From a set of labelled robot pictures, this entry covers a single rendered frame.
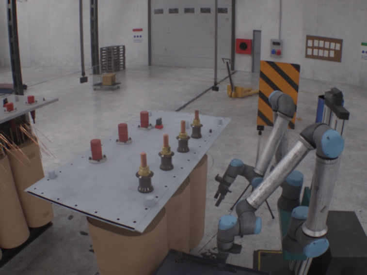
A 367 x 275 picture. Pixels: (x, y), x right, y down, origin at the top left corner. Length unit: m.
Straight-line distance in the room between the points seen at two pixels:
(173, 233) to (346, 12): 13.92
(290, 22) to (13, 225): 6.07
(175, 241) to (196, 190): 0.49
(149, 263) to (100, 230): 0.37
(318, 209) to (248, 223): 0.37
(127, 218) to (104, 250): 0.60
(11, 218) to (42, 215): 0.46
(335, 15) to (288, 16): 8.55
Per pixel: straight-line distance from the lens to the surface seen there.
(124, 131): 2.12
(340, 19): 15.02
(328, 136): 1.36
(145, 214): 1.38
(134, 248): 1.77
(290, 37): 6.57
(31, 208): 3.29
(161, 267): 1.79
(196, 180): 2.44
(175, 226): 2.19
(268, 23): 6.60
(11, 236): 3.17
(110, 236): 1.79
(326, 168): 1.43
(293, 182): 2.17
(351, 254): 2.14
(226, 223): 1.44
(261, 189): 1.54
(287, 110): 1.96
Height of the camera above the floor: 2.17
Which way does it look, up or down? 21 degrees down
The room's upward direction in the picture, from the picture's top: straight up
